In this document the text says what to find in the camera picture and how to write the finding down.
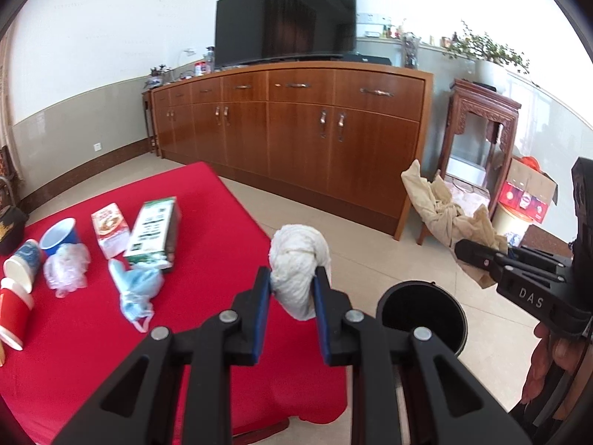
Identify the red tablecloth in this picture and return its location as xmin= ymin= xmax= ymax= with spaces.
xmin=0 ymin=162 xmax=348 ymax=445

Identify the cream floral bin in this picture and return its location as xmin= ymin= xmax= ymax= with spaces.
xmin=491 ymin=204 xmax=533 ymax=247

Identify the black trash bin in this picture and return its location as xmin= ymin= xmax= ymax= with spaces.
xmin=376 ymin=280 xmax=466 ymax=367

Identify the cardboard box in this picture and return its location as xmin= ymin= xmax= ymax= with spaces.
xmin=498 ymin=156 xmax=559 ymax=223

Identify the carved wooden stand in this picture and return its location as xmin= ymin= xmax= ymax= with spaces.
xmin=417 ymin=79 xmax=523 ymax=246

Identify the white paper towel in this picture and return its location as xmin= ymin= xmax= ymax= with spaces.
xmin=269 ymin=224 xmax=333 ymax=322

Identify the wooden sideboard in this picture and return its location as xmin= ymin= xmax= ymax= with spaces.
xmin=152 ymin=59 xmax=434 ymax=241

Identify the beige cloth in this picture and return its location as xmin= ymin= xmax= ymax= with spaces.
xmin=401 ymin=159 xmax=508 ymax=288

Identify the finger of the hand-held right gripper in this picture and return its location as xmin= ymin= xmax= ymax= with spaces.
xmin=507 ymin=247 xmax=572 ymax=273
xmin=454 ymin=238 xmax=513 ymax=284

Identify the black set-top box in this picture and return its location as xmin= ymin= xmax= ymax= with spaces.
xmin=343 ymin=53 xmax=391 ymax=65

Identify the red and white carton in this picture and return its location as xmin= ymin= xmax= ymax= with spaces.
xmin=90 ymin=202 xmax=130 ymax=260

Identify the glass vase with twigs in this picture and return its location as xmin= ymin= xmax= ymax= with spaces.
xmin=401 ymin=32 xmax=421 ymax=69

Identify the green milk carton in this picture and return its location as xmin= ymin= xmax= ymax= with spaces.
xmin=123 ymin=196 xmax=182 ymax=273

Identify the crumpled clear plastic bag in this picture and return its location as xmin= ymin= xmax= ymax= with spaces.
xmin=43 ymin=243 xmax=91 ymax=298

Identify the green leafy plant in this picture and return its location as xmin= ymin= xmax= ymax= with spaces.
xmin=447 ymin=21 xmax=531 ymax=75

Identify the brown floor mat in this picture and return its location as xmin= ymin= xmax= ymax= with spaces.
xmin=519 ymin=224 xmax=577 ymax=258

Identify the pink fabric box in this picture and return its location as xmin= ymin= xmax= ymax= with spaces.
xmin=447 ymin=178 xmax=490 ymax=218

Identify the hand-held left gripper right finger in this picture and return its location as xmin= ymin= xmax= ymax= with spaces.
xmin=311 ymin=266 xmax=533 ymax=445

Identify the person's right hand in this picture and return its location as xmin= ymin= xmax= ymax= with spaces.
xmin=521 ymin=322 xmax=587 ymax=422

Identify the white plant pot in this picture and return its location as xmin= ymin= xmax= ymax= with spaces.
xmin=473 ymin=58 xmax=506 ymax=86

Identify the white box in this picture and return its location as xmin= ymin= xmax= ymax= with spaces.
xmin=451 ymin=155 xmax=487 ymax=186

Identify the red paper cup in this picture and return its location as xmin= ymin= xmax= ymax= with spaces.
xmin=0 ymin=277 xmax=35 ymax=352

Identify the crumpled light blue bag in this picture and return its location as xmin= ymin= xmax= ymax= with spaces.
xmin=108 ymin=260 xmax=165 ymax=333

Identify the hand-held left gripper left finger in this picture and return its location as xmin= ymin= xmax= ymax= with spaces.
xmin=51 ymin=266 xmax=274 ymax=445

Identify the black flat television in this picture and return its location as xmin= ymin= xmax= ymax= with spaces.
xmin=214 ymin=0 xmax=357 ymax=69

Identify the blue and white paper cup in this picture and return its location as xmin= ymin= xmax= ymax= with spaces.
xmin=4 ymin=239 xmax=42 ymax=294

